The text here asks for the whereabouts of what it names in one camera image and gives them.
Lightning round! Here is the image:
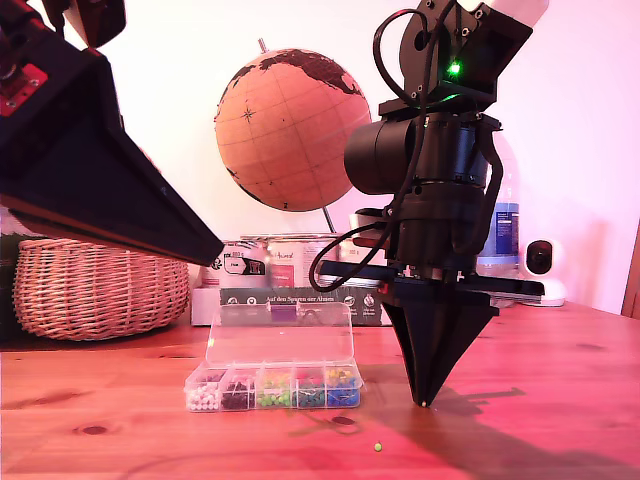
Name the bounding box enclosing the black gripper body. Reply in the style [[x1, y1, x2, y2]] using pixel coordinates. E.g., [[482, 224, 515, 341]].
[[318, 188, 545, 304]]

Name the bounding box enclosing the large clear water bottle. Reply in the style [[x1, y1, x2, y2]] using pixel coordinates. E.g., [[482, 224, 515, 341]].
[[474, 132, 521, 281]]

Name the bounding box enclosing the white can grey label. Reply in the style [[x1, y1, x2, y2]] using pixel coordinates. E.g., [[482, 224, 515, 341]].
[[338, 239, 396, 289]]

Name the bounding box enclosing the clear plastic pin organizer box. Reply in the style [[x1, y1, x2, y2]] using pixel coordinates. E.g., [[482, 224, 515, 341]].
[[184, 302, 364, 414]]

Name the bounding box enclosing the white can pink label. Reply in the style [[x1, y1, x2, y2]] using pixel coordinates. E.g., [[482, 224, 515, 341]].
[[266, 238, 340, 290]]

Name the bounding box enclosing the dark green bag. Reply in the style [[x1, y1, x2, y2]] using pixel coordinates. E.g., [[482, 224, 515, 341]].
[[0, 234, 21, 346]]

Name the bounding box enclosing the white can black label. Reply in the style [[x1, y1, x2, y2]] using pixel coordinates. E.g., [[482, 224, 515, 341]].
[[202, 240, 270, 290]]

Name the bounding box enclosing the cardboard can tray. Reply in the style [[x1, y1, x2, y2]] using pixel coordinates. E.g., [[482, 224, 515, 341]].
[[191, 285, 396, 329]]

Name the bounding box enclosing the cork globe on metal stand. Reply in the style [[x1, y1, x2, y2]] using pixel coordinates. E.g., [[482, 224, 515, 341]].
[[213, 38, 375, 242]]

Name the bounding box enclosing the brown wooden furniture edge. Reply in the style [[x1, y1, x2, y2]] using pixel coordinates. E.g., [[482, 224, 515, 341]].
[[621, 214, 640, 320]]

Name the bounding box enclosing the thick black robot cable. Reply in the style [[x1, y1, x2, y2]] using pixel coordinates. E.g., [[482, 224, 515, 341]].
[[477, 117, 504, 251]]

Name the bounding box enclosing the small white round camera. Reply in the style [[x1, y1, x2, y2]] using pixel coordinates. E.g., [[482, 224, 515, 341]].
[[519, 238, 569, 308]]

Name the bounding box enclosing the wicker basket with handle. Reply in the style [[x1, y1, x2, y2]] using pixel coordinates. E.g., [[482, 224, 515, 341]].
[[13, 238, 192, 343]]

